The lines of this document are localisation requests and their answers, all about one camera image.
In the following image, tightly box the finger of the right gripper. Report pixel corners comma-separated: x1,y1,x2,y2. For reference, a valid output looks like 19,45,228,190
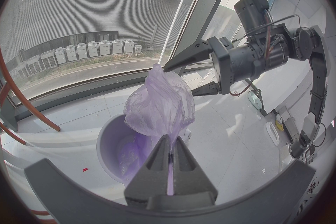
163,39,214,72
191,81,223,97

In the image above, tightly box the grey trash bin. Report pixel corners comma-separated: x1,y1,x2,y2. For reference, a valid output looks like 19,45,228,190
96,114,158,184

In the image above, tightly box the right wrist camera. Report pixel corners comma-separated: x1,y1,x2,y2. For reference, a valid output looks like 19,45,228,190
218,36,235,50

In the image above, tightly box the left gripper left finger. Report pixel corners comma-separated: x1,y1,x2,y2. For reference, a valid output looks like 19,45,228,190
125,135,171,209

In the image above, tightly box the black cable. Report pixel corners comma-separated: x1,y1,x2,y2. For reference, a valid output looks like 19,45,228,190
243,14,302,43

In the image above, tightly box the purple plastic bag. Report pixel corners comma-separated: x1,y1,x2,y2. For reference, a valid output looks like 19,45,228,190
117,63,196,196

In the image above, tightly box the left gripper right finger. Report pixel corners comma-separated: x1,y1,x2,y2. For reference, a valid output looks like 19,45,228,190
173,136,218,202

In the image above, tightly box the window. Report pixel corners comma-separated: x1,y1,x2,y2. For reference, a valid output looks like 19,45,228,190
0,0,289,124

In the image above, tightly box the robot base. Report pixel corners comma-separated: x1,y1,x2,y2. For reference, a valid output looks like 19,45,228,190
291,165,332,224

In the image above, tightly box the white chair with wooden legs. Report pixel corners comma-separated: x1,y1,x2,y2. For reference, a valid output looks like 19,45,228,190
0,44,61,224

